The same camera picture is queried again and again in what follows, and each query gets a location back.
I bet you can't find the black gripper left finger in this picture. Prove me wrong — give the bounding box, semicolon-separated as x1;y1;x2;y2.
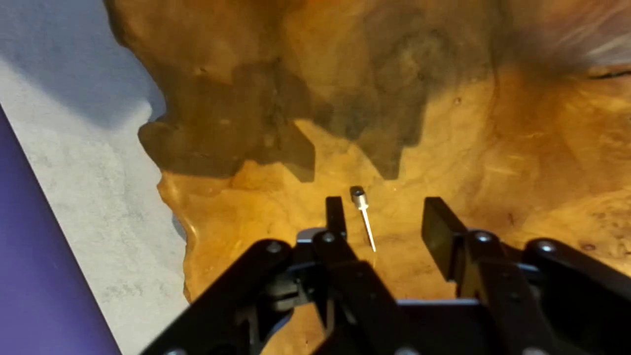
139;195;398;355

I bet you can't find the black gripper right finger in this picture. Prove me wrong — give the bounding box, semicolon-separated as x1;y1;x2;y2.
419;195;631;355

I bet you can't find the small white pin object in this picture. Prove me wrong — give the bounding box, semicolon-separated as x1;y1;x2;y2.
346;183;380;254

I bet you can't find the irregular wooden burl slab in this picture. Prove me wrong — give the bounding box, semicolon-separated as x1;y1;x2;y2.
102;0;631;355

